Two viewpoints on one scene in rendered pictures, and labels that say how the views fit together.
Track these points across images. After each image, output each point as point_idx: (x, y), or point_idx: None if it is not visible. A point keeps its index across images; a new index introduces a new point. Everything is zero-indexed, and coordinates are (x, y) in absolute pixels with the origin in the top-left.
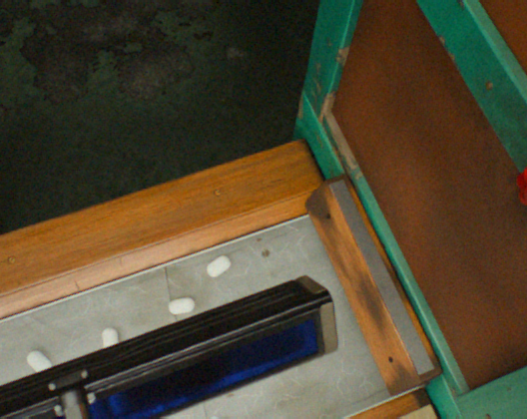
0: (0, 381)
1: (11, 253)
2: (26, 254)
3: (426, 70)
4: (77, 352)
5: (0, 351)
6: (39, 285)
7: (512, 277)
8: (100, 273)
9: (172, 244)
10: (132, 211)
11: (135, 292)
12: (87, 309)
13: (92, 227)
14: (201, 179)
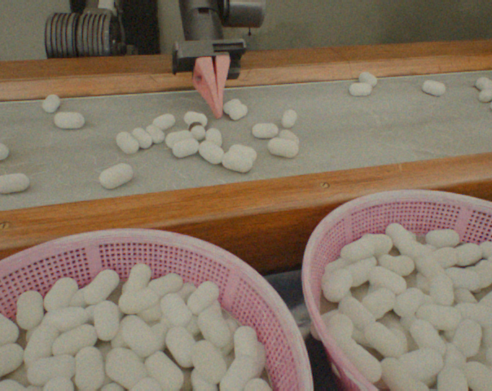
0: (402, 97)
1: (386, 49)
2: (397, 50)
3: None
4: (457, 92)
5: (394, 87)
6: (415, 59)
7: None
8: (454, 63)
9: None
10: (463, 44)
11: (485, 76)
12: (451, 79)
13: (439, 46)
14: None
